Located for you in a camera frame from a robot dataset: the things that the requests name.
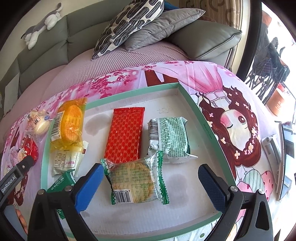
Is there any red cartoon candy pack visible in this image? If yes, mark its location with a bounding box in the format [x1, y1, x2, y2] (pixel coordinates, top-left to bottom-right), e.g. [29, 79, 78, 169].
[18, 135, 39, 164]

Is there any white cream snack sachet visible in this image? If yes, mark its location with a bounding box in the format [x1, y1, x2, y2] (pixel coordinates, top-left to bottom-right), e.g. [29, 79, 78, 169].
[52, 141, 89, 177]

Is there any clear pack yellow bun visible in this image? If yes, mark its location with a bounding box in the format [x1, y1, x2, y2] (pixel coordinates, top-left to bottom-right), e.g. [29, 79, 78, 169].
[25, 110, 52, 142]

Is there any green round cracker pack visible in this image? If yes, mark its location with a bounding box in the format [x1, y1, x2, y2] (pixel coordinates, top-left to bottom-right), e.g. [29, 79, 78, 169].
[101, 151, 170, 205]

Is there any red patterned snack bar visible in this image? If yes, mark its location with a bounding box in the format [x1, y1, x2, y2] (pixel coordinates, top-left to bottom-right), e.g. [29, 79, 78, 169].
[104, 107, 145, 164]

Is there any yellow cake snack pack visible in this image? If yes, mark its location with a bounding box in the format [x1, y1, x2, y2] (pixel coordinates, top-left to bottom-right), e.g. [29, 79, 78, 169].
[50, 97, 87, 152]

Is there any green white snack pack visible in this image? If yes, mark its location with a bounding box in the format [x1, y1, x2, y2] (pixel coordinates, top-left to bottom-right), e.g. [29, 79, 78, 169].
[147, 116, 197, 164]

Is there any light grey small cushion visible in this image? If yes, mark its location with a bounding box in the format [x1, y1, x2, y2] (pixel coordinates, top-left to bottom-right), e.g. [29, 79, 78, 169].
[4, 73, 20, 115]

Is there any teal cardboard tray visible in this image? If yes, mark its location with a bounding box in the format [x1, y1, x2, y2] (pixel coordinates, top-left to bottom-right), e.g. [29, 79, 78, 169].
[40, 82, 237, 241]

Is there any orange bucket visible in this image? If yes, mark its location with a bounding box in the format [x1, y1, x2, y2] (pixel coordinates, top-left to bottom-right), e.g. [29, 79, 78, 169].
[267, 83, 295, 117]

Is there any folded black chair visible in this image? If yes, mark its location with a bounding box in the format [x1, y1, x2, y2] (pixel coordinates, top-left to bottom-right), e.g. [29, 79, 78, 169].
[244, 23, 290, 104]

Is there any grey white plush dog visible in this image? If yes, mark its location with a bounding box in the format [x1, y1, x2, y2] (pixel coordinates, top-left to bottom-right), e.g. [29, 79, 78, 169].
[21, 3, 63, 50]

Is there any pink sofa cover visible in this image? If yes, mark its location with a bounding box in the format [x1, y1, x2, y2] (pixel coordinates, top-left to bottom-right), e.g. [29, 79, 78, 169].
[1, 41, 188, 140]

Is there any grey green sofa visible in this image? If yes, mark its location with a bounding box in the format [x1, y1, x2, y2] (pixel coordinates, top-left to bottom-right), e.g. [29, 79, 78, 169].
[0, 0, 243, 103]

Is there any black white patterned pillow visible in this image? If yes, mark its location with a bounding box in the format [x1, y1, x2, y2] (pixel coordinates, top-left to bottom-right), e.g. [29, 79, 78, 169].
[92, 0, 165, 60]

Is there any grey pillow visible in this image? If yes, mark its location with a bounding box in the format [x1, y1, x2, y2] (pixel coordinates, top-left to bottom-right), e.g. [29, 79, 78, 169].
[124, 8, 205, 52]

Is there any patterned beige curtain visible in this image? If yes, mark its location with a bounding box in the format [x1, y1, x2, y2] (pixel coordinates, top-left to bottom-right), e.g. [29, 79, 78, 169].
[179, 0, 250, 29]

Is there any blue cloth behind pillows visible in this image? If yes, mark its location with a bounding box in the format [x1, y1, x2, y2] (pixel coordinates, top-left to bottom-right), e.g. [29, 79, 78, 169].
[164, 1, 179, 11]

